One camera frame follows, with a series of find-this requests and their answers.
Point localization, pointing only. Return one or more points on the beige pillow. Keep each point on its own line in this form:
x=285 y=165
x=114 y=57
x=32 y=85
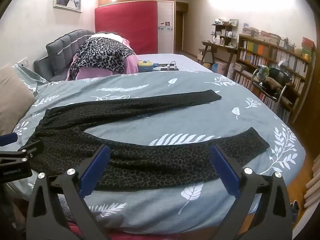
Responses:
x=12 y=97

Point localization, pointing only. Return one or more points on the grey leaf print pillow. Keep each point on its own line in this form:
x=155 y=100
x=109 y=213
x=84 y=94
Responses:
x=28 y=80

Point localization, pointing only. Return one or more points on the black metal chair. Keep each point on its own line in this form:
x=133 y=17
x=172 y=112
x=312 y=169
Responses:
x=280 y=77

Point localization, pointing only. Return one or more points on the power strip with chargers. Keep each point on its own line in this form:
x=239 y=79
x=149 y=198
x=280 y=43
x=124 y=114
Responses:
x=170 y=67

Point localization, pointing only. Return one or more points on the grey padded headboard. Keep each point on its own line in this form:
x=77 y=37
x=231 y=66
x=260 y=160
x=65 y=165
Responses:
x=60 y=50

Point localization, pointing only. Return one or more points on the light wooden slats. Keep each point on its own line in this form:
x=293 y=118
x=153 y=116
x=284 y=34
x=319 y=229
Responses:
x=313 y=190

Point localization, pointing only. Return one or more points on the brown cloth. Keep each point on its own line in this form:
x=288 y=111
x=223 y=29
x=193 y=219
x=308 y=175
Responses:
x=273 y=83

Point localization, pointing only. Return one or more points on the lilac bed sheet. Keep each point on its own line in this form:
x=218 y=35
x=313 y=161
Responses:
x=190 y=63

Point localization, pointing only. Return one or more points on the grey leopard print cloth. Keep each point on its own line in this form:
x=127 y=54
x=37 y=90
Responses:
x=102 y=55

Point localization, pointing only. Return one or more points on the stack of books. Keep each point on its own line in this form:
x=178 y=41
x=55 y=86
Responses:
x=265 y=36

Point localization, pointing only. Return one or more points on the yellow and blue container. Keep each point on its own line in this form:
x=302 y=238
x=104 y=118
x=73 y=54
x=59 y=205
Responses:
x=145 y=66

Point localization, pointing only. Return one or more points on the grey leaf print duvet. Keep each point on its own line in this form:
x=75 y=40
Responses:
x=175 y=130

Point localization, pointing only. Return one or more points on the wooden bookshelf with books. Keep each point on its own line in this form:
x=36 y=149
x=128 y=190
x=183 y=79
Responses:
x=280 y=57

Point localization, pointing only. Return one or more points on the green cloth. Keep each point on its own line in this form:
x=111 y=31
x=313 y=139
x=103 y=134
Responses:
x=263 y=70

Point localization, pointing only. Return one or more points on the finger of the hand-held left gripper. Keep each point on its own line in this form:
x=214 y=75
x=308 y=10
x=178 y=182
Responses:
x=8 y=140
x=27 y=152

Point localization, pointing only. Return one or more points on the dark wooden desk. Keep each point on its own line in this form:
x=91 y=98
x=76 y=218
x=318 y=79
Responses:
x=220 y=48

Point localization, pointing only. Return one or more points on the red cloth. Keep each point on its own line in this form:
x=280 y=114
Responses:
x=150 y=233

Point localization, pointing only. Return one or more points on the pink storage box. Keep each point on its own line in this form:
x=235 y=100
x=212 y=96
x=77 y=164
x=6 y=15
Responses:
x=221 y=67

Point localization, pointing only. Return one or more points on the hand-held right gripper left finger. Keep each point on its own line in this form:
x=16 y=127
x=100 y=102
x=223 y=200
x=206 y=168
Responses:
x=95 y=170

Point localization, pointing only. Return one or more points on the wooden desk shelf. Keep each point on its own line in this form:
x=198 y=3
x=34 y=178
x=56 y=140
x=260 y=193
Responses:
x=225 y=33

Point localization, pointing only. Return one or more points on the white wall socket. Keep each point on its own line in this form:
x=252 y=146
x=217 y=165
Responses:
x=23 y=62

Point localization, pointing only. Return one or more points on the dark leopard print pants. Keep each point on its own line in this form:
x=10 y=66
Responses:
x=150 y=165

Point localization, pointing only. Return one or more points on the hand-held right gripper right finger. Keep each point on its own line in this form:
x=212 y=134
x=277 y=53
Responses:
x=225 y=172

